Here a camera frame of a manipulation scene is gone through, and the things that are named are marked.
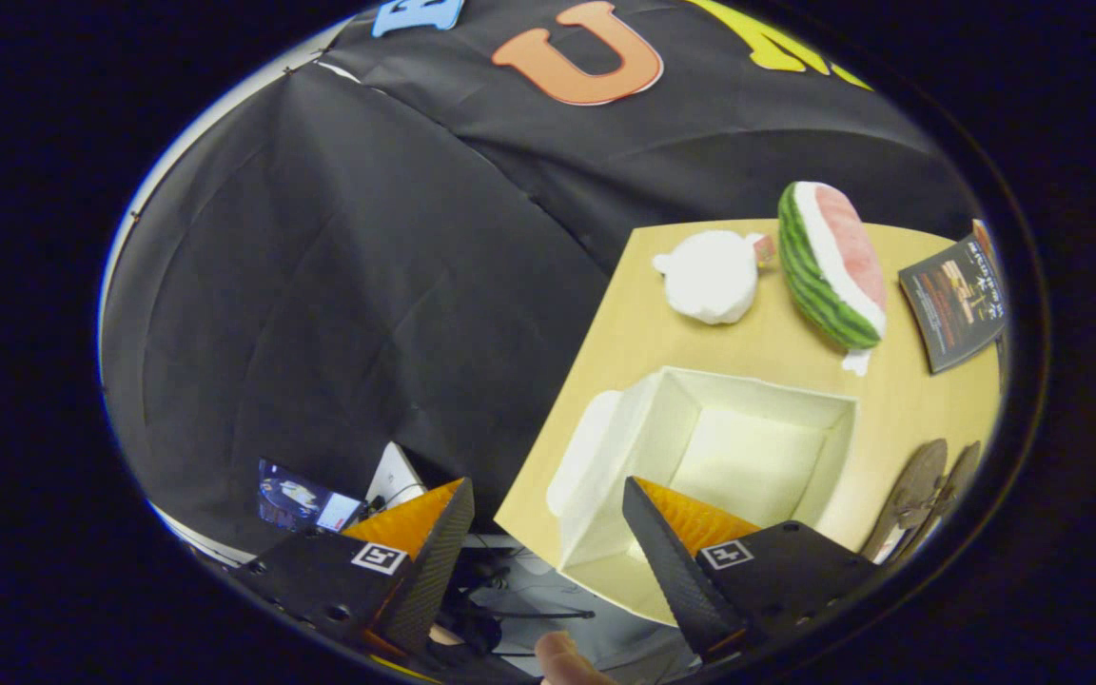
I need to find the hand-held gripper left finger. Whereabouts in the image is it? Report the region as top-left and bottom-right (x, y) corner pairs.
(229, 476), (478, 662)

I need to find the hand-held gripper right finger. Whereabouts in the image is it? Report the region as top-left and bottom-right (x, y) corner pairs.
(621, 476), (882, 664)

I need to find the fabric storage box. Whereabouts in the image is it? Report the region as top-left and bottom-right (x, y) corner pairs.
(545, 365), (861, 629)

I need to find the brown fuzzy shoe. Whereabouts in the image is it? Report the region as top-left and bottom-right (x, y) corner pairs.
(900, 440), (983, 562)
(860, 438), (949, 564)

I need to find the white flat device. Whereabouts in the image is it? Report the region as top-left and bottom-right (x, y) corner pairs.
(364, 442), (428, 510)

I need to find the lit display screen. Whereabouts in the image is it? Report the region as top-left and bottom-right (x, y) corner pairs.
(256, 459), (368, 534)

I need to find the white plush toy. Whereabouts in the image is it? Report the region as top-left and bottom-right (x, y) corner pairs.
(653, 228), (777, 326)

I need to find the watermelon slice plush toy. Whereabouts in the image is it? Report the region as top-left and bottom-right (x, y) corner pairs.
(776, 181), (889, 377)

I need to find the black cover book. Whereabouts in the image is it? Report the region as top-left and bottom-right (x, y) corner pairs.
(898, 233), (1008, 375)

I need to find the black cable bundle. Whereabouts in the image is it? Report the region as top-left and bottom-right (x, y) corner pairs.
(434, 547), (597, 657)

